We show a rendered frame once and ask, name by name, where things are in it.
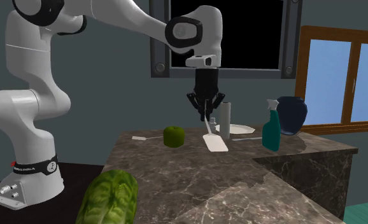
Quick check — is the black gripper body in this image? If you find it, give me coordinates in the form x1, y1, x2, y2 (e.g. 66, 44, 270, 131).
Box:
193, 67, 220, 101

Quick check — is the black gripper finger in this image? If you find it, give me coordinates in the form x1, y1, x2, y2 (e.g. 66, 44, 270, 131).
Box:
186, 92, 207, 122
207, 92, 226, 121

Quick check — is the white spatula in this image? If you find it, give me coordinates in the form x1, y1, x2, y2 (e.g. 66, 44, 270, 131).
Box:
202, 99, 229, 153

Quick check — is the grey cylinder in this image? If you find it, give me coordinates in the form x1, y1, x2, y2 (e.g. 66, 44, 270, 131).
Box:
219, 102, 232, 140

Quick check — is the white plate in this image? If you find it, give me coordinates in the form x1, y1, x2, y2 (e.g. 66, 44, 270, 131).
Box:
215, 123, 256, 136

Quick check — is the green apple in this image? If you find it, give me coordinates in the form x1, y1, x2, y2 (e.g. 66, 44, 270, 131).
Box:
163, 125, 185, 148

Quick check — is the silver knife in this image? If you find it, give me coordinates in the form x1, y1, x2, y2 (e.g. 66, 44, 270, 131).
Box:
231, 136, 263, 142

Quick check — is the grey framed black window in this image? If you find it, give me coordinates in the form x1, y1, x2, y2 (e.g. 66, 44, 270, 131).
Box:
148, 0, 303, 80

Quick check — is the teal spray bottle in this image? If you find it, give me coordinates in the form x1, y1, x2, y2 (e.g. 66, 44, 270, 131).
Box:
262, 99, 281, 152

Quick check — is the white flat utensil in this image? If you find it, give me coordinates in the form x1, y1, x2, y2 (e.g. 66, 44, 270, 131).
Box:
131, 135, 164, 141

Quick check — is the dark blue vase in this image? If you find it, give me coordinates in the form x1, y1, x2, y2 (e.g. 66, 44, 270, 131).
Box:
276, 95, 308, 136

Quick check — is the brown framed window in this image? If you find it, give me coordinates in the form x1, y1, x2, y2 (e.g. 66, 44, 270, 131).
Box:
294, 25, 368, 136

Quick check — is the green lettuce head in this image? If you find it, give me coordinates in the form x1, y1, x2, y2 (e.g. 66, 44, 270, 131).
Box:
74, 169, 139, 224

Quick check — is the dark robot stand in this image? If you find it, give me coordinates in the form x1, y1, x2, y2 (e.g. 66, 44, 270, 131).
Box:
0, 162, 106, 224

